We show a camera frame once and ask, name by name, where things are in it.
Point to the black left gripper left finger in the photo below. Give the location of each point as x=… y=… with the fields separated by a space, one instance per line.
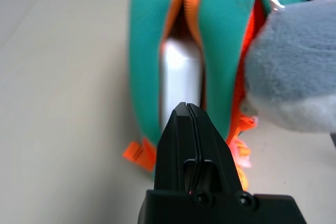
x=173 y=150

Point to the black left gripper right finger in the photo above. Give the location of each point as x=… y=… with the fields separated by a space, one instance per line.
x=218 y=161

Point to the white box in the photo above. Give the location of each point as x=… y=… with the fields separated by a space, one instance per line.
x=181 y=77

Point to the orange and teal backpack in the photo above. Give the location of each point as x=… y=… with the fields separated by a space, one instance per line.
x=147 y=51

